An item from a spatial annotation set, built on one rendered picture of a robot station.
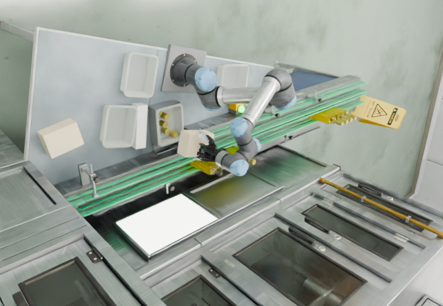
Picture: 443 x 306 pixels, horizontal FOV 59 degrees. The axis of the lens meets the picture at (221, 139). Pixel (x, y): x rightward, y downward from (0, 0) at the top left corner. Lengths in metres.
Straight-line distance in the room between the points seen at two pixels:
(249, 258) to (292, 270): 0.20
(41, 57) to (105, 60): 0.30
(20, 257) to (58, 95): 0.83
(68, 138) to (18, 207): 0.44
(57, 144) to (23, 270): 0.74
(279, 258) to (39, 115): 1.27
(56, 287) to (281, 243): 1.07
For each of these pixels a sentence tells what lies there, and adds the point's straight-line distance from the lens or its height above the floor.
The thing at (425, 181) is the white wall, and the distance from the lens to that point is 8.49.
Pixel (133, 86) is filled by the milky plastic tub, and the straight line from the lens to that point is 2.12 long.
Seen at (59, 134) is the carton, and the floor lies 0.82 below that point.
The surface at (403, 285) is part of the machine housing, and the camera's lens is 1.86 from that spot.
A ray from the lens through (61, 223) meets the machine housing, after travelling 1.51.
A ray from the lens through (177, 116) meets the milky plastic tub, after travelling 2.26.
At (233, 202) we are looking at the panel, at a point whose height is 1.24.
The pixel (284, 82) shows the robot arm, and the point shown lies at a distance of 1.93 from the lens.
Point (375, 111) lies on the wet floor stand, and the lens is 5.41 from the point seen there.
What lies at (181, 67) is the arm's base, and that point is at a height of 0.82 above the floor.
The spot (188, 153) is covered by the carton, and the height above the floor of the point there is 1.13.
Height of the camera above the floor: 2.55
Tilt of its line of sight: 43 degrees down
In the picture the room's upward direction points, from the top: 115 degrees clockwise
